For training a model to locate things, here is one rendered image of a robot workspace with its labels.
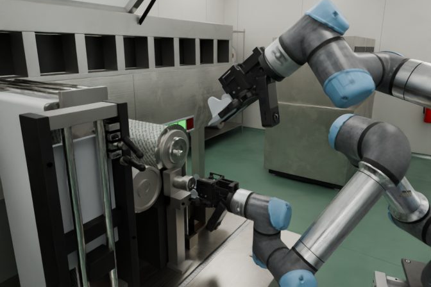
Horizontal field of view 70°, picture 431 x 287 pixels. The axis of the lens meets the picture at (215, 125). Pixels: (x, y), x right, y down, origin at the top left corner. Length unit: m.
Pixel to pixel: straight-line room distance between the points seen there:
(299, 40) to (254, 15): 5.18
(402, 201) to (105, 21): 1.10
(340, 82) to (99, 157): 0.43
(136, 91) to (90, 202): 0.67
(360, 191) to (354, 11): 4.57
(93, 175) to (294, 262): 0.48
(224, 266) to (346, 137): 0.51
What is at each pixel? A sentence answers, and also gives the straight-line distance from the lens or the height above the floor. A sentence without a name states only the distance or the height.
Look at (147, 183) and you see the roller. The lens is 0.84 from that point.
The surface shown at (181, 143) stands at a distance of 0.89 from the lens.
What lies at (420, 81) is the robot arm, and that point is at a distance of 0.64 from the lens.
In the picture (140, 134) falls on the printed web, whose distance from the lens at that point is 0.91.
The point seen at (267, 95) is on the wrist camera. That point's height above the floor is 1.44.
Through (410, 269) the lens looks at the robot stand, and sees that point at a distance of 1.31.
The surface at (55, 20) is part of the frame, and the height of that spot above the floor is 1.61.
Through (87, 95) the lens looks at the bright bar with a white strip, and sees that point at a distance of 0.65.
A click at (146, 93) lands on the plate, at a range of 1.25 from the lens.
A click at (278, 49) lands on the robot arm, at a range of 0.63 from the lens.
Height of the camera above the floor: 1.53
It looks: 14 degrees down
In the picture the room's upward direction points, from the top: straight up
